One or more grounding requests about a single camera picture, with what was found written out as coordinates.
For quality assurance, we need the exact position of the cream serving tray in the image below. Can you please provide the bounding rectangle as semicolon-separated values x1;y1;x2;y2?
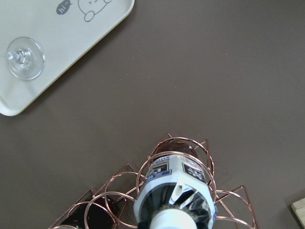
0;0;134;116

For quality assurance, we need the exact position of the tea bottle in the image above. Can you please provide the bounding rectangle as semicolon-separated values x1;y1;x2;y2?
55;196;122;229
133;137;217;229

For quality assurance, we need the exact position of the wooden cutting board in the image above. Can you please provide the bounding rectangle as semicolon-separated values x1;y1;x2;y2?
291;198;305;228

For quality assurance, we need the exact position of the clear wine glass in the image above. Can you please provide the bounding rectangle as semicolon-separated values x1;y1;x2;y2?
1;36;45;81

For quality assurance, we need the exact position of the copper wire bottle basket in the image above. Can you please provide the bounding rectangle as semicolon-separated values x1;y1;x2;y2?
51;136;258;229

